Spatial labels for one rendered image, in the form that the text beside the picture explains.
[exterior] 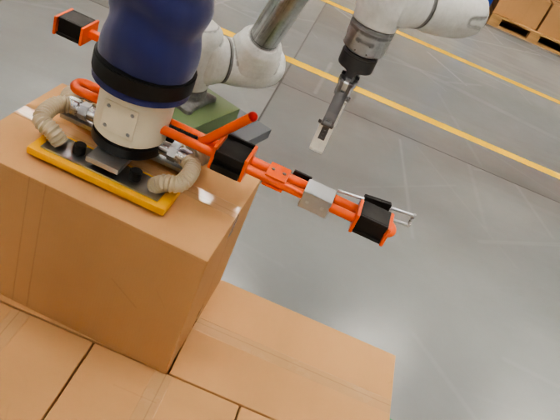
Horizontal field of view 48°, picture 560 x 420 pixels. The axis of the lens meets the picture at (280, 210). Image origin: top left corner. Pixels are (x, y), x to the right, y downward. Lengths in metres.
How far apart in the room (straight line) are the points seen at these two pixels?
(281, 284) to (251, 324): 1.01
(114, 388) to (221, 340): 0.33
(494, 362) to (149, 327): 1.96
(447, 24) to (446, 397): 1.84
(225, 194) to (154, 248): 0.26
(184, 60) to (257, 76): 0.81
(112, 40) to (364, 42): 0.50
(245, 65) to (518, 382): 1.91
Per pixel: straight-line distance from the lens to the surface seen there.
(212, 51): 2.06
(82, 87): 1.52
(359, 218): 1.42
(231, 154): 1.42
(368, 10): 1.24
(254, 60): 2.08
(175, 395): 1.63
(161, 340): 1.57
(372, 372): 1.90
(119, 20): 1.33
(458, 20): 1.32
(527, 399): 3.11
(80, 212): 1.44
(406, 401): 2.69
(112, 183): 1.45
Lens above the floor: 1.84
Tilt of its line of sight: 35 degrees down
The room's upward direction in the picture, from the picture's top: 24 degrees clockwise
